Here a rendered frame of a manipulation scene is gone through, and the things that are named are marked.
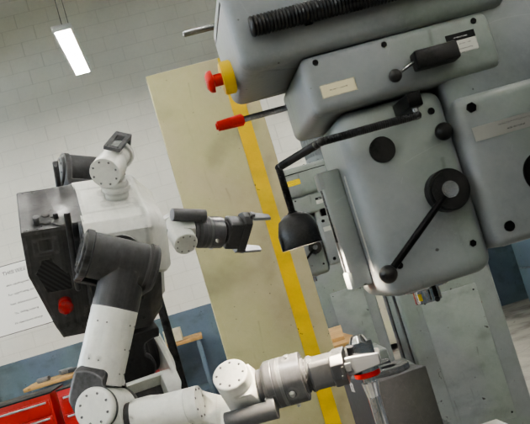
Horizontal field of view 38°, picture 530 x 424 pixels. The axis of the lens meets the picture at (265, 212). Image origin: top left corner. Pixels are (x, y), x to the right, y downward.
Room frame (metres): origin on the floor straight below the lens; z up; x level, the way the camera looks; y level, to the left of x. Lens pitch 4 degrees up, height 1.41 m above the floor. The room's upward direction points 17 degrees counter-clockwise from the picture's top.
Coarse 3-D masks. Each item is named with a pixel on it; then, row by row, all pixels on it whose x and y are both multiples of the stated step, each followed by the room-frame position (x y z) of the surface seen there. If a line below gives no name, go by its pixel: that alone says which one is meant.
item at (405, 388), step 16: (384, 368) 1.68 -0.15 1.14; (400, 368) 1.66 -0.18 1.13; (416, 368) 1.65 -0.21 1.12; (352, 384) 1.77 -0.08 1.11; (384, 384) 1.63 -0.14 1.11; (400, 384) 1.64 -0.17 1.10; (416, 384) 1.65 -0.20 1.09; (352, 400) 1.80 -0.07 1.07; (384, 400) 1.63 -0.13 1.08; (400, 400) 1.64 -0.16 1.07; (416, 400) 1.65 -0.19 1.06; (432, 400) 1.65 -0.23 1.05; (368, 416) 1.73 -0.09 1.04; (400, 416) 1.63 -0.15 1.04; (416, 416) 1.64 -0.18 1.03; (432, 416) 1.65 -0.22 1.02
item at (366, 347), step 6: (360, 342) 1.36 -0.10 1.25; (366, 342) 1.36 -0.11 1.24; (348, 348) 1.36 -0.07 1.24; (354, 348) 1.36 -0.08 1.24; (360, 348) 1.35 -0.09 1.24; (366, 348) 1.35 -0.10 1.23; (372, 348) 1.36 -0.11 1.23; (348, 354) 1.37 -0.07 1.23; (354, 354) 1.36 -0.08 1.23; (378, 366) 1.37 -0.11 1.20; (360, 372) 1.36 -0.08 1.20; (366, 372) 1.35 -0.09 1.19
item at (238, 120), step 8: (264, 112) 1.43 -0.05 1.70; (272, 112) 1.43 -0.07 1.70; (280, 112) 1.44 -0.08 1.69; (224, 120) 1.42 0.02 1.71; (232, 120) 1.42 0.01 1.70; (240, 120) 1.42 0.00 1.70; (248, 120) 1.43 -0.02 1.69; (216, 128) 1.42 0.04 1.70; (224, 128) 1.42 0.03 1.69; (232, 128) 1.43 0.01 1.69
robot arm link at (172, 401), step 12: (120, 396) 1.43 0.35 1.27; (132, 396) 1.48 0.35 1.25; (144, 396) 1.43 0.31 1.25; (156, 396) 1.42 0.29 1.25; (168, 396) 1.41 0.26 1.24; (180, 396) 1.40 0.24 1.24; (120, 408) 1.41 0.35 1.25; (132, 408) 1.41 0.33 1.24; (144, 408) 1.40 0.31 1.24; (156, 408) 1.40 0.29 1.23; (168, 408) 1.39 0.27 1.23; (180, 408) 1.39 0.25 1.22; (120, 420) 1.40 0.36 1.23; (132, 420) 1.40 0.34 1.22; (144, 420) 1.40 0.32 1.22; (156, 420) 1.40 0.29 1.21; (168, 420) 1.39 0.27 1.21; (180, 420) 1.39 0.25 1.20
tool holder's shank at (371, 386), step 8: (368, 384) 1.36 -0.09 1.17; (376, 384) 1.36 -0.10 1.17; (368, 392) 1.37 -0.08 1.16; (376, 392) 1.36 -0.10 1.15; (368, 400) 1.37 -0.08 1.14; (376, 400) 1.36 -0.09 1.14; (376, 408) 1.37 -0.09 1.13; (384, 408) 1.37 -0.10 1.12; (376, 416) 1.37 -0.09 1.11; (384, 416) 1.37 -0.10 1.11
